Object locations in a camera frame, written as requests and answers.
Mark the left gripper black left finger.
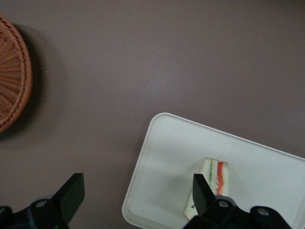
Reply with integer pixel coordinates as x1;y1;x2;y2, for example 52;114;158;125
0;173;86;229

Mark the beige plastic serving tray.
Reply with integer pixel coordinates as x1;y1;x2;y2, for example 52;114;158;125
121;112;305;229

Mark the triangular sandwich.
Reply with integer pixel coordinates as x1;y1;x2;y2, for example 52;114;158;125
183;157;230;220

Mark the flat brown wicker basket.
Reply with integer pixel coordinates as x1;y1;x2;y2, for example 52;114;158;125
0;13;33;135

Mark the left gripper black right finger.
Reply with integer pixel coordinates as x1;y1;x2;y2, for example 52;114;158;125
183;173;292;229

